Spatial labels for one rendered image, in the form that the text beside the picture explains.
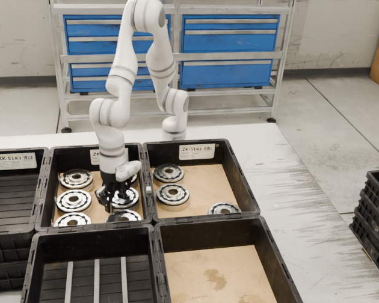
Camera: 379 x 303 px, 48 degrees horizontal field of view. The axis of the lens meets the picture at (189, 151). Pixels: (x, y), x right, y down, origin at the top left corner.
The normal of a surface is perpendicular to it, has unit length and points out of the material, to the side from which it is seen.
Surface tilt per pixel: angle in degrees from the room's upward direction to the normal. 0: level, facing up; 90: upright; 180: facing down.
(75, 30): 90
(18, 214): 0
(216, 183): 0
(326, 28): 90
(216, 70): 90
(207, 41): 90
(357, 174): 0
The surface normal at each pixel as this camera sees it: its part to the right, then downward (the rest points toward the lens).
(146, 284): 0.05, -0.84
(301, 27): 0.18, 0.54
